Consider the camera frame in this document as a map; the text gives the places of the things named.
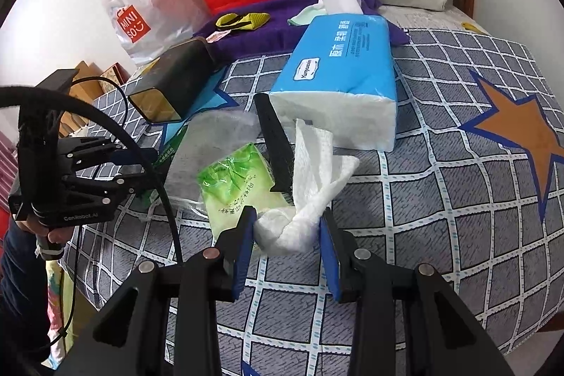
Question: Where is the colourful printed cloth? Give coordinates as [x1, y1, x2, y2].
[46, 259, 78, 368]

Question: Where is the translucent mesh drawstring pouch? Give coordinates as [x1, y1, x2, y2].
[165, 109, 265, 211]

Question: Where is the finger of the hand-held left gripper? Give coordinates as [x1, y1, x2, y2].
[61, 170, 147, 206]
[59, 139, 158, 173]

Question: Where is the purple towel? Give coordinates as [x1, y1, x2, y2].
[192, 0, 410, 64]

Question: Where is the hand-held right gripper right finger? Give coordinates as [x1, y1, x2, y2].
[319, 209, 490, 376]

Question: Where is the yellow edged pouch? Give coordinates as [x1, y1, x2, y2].
[215, 11, 270, 31]

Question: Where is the dark green tin box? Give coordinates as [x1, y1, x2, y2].
[127, 39, 216, 125]

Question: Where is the black watch strap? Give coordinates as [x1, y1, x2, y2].
[255, 93, 294, 196]

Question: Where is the wooden headboard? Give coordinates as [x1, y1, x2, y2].
[57, 60, 106, 134]

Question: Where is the green pocket tissue pack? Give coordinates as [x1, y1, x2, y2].
[197, 142, 294, 236]

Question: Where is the grey checked blanket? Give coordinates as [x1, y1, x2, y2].
[66, 28, 564, 376]

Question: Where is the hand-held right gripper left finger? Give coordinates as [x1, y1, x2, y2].
[77, 205, 258, 376]

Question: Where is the light green cloth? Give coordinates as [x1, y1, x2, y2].
[288, 5, 329, 26]

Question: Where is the person's left hand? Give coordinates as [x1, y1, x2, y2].
[23, 222, 75, 248]

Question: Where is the blue tissue pack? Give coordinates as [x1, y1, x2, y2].
[268, 12, 397, 152]

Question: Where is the white paper towel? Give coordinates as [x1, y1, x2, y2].
[253, 118, 360, 255]

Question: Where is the green snack packet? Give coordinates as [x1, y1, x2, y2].
[150, 125, 190, 201]

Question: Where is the patterned box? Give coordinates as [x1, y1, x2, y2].
[99, 63, 133, 88]

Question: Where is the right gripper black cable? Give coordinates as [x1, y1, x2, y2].
[0, 85, 185, 266]

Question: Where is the person's left forearm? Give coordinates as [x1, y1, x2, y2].
[0, 220, 51, 363]

